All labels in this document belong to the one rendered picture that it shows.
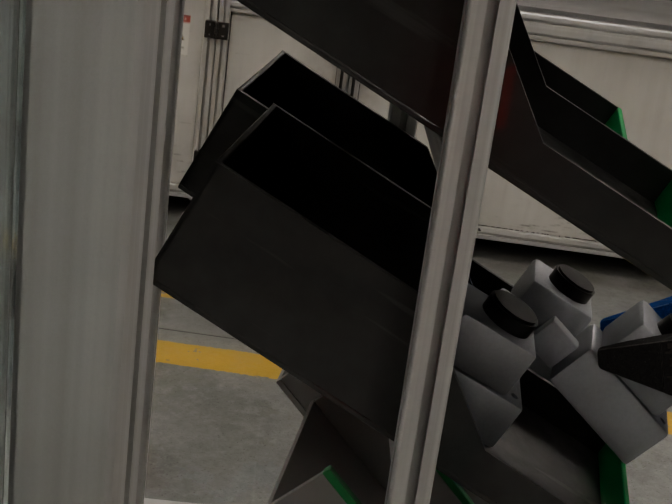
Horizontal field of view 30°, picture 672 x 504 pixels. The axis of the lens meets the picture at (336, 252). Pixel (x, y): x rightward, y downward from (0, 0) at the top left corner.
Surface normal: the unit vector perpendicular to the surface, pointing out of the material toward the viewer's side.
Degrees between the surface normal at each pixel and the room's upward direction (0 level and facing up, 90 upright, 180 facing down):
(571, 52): 90
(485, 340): 92
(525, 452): 25
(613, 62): 90
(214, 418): 0
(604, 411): 87
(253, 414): 0
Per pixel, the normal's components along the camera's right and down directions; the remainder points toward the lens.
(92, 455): 0.00, 0.35
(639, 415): -0.22, 0.27
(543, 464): 0.52, -0.77
